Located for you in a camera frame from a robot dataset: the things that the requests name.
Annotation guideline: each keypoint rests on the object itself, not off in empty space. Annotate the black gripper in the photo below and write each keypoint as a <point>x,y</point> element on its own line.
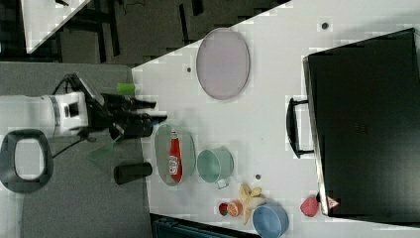
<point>116,113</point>

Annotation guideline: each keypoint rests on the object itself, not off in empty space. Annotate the red plush ketchup bottle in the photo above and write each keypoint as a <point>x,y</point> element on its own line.
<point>174,161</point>

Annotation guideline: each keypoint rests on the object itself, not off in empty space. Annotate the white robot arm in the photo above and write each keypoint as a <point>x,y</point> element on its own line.
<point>80,111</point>

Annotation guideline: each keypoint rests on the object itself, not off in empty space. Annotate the green oval strainer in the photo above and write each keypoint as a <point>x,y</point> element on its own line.
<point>162,148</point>

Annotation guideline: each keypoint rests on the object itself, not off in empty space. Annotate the small green object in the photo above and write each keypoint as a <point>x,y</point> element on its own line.
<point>126,87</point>

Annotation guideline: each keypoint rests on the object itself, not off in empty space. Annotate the green spatula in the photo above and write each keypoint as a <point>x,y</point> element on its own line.
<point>102,152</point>

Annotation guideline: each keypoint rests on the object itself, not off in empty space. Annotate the black cylinder container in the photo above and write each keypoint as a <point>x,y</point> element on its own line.
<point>127,173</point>

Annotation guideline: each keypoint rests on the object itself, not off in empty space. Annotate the green mug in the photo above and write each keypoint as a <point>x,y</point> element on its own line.
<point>215,166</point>

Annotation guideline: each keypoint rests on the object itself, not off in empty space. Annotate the grey round plate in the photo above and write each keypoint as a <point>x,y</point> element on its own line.
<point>223,64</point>

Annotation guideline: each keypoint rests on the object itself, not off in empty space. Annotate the small red strawberry toy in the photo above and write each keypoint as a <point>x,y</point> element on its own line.
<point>223,208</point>

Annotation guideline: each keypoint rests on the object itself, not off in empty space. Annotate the orange slice toy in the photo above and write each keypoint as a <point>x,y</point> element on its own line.
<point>235,208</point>

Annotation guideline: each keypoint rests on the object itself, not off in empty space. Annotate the peeled toy banana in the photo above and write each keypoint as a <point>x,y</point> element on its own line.
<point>250,198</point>

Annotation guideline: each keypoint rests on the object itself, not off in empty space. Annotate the blue cup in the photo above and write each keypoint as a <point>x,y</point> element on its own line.
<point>270,220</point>

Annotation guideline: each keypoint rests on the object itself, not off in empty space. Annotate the pink strawberry toy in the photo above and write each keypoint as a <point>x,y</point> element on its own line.
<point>309,207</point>

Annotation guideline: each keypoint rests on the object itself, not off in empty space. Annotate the black toaster oven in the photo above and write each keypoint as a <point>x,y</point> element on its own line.
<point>364,110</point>

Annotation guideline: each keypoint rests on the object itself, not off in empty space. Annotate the black grey seat frame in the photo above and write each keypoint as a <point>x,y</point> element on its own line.
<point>8,171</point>

